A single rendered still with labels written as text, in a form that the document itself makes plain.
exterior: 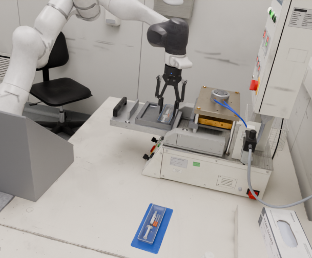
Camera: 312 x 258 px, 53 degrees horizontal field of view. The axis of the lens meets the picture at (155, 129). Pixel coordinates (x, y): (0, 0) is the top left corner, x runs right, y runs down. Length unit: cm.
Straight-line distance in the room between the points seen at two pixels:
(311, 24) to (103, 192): 98
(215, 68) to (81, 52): 127
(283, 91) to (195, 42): 169
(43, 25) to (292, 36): 99
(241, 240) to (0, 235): 83
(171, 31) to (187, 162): 54
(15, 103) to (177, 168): 72
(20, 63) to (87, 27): 170
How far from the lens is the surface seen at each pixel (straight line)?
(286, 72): 118
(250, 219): 129
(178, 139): 131
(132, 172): 146
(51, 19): 149
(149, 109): 150
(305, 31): 116
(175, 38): 128
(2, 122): 120
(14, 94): 138
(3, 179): 136
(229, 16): 275
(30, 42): 138
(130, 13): 146
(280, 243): 114
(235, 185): 140
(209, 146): 130
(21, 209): 132
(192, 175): 138
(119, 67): 303
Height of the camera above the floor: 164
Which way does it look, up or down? 29 degrees down
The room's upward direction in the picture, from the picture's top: 6 degrees clockwise
